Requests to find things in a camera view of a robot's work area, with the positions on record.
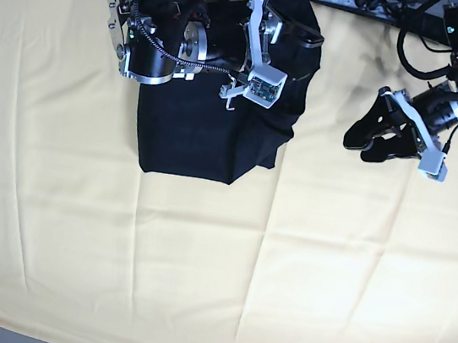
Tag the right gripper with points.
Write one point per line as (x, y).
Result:
(297, 50)

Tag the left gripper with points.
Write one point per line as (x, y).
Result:
(378, 134)

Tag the dark navy T-shirt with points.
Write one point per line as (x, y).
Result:
(184, 128)

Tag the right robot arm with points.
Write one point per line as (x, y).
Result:
(159, 40)

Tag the yellow table cloth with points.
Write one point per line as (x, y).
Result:
(323, 248)

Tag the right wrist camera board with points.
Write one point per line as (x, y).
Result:
(265, 84)

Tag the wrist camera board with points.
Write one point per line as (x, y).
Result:
(432, 165)
(265, 84)

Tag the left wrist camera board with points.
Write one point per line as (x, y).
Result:
(432, 165)

